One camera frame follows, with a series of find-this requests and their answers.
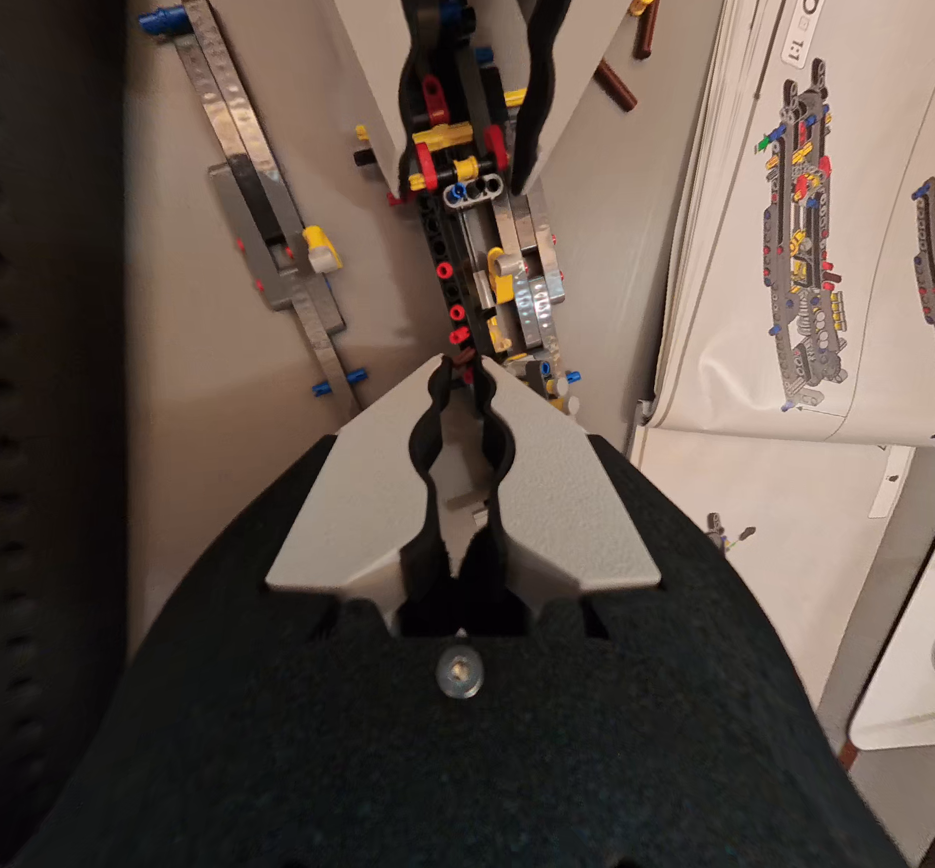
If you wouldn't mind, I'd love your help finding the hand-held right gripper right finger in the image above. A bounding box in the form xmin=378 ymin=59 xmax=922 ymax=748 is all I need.
xmin=462 ymin=355 xmax=663 ymax=624

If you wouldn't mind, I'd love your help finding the black perforated panel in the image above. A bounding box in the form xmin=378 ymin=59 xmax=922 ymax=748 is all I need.
xmin=0 ymin=0 xmax=129 ymax=868

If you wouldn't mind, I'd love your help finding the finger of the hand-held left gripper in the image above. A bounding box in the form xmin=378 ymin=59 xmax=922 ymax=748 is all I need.
xmin=314 ymin=0 xmax=439 ymax=204
xmin=504 ymin=0 xmax=651 ymax=197

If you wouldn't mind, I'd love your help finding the multicoloured lego chassis assembly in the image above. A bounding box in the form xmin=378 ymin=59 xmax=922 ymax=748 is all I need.
xmin=354 ymin=0 xmax=585 ymax=419

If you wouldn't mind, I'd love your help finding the grey lego side beam assembly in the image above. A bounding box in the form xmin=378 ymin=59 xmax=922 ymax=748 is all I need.
xmin=139 ymin=0 xmax=370 ymax=416

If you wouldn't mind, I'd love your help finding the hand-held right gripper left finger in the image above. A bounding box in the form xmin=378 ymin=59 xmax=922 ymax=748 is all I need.
xmin=264 ymin=354 xmax=461 ymax=628

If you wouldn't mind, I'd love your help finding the lego instruction booklet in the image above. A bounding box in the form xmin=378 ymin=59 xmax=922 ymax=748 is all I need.
xmin=627 ymin=0 xmax=935 ymax=716

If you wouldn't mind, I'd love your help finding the brown lego axle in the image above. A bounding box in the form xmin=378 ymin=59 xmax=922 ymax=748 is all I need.
xmin=594 ymin=59 xmax=638 ymax=113
xmin=632 ymin=0 xmax=663 ymax=61

